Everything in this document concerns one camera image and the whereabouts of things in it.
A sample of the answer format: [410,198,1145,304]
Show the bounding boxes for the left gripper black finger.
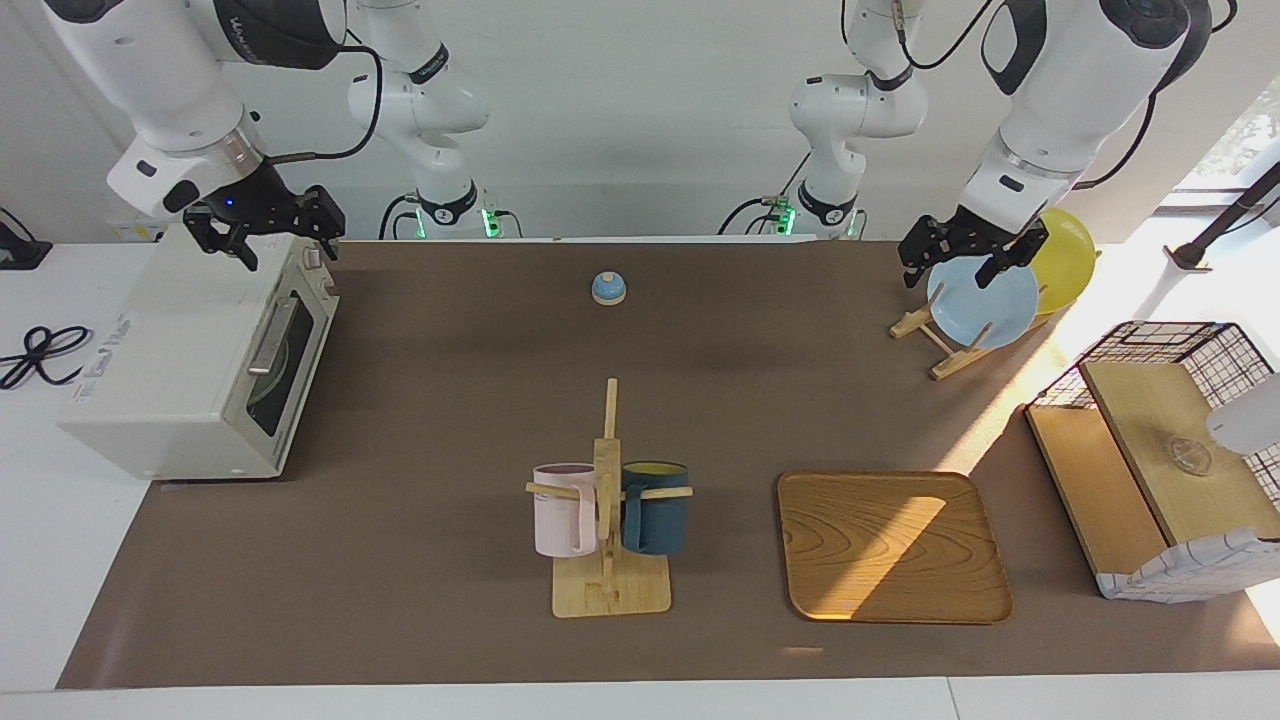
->
[976,220,1050,291]
[900,220,941,289]

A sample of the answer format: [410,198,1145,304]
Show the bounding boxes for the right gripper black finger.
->
[300,185,346,263]
[186,210,259,271]

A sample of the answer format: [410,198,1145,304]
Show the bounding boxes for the glass oven door with handle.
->
[225,262,341,473]

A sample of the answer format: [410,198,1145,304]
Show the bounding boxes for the white toaster oven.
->
[57,222,341,481]

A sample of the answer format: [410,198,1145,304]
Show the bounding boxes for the yellow plate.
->
[1025,207,1097,316]

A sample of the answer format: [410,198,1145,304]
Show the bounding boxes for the light blue plate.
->
[926,258,1041,350]

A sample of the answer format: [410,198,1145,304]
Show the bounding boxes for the wooden plate rack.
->
[889,250,1103,381]

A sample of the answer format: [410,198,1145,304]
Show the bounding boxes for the black stand pole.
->
[1165,160,1280,273]

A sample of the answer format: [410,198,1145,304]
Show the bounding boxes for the black device on side table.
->
[0,207,53,271]

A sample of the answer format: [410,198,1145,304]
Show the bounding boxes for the brown table mat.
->
[57,240,1280,689]

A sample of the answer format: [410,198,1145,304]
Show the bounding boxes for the large wooden board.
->
[1080,360,1280,547]

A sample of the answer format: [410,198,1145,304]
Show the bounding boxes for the narrow wooden board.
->
[1025,405,1171,576]

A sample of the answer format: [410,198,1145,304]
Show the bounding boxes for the small clear glass item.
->
[1165,437,1214,476]

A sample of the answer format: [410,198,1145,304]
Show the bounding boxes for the white cylindrical object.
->
[1205,372,1280,456]

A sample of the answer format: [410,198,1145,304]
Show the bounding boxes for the wooden tray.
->
[777,470,1014,625]

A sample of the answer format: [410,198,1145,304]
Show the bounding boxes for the white checked cloth liner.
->
[1095,528,1280,603]

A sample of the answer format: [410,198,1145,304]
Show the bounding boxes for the dark blue mug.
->
[620,460,690,556]

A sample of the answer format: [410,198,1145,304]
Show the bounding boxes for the pink mug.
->
[532,463,599,558]

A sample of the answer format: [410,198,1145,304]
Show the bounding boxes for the wooden mug rack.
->
[526,377,694,619]

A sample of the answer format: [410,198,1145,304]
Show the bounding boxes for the black base cable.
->
[378,193,421,241]
[718,150,813,236]

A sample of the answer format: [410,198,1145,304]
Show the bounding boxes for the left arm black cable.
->
[1075,0,1241,191]

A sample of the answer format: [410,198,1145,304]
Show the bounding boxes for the coiled black cable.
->
[0,325,93,391]

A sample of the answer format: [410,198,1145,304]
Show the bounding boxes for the black wire basket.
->
[1027,320,1280,511]

